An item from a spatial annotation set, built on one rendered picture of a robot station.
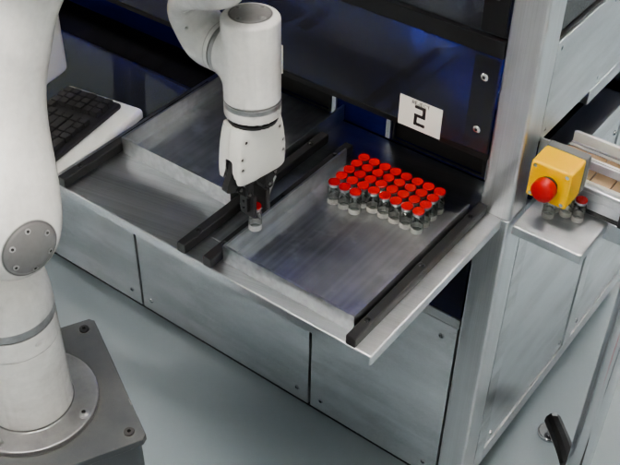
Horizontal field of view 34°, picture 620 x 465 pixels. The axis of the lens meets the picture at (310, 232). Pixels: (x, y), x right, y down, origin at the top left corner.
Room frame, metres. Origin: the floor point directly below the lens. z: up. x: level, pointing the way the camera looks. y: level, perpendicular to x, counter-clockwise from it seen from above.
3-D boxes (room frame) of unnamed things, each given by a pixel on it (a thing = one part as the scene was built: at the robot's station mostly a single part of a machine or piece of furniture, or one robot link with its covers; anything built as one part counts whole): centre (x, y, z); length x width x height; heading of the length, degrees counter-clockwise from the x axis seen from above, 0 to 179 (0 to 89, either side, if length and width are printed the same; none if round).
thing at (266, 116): (1.22, 0.09, 1.17); 0.09 x 0.08 x 0.03; 136
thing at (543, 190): (1.27, -0.38, 0.99); 0.04 x 0.04 x 0.04; 54
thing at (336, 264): (1.27, -0.06, 0.90); 0.34 x 0.26 x 0.04; 144
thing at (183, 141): (1.56, 0.14, 0.90); 0.34 x 0.26 x 0.04; 144
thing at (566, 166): (1.31, -0.40, 1.00); 0.08 x 0.07 x 0.07; 144
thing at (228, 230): (1.31, 0.11, 0.91); 0.14 x 0.03 x 0.06; 144
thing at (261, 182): (1.23, 0.07, 1.02); 0.03 x 0.03 x 0.07; 46
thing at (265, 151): (1.22, 0.09, 1.11); 0.10 x 0.08 x 0.11; 136
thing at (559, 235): (1.33, -0.44, 0.87); 0.14 x 0.13 x 0.02; 144
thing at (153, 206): (1.40, 0.05, 0.87); 0.70 x 0.48 x 0.02; 54
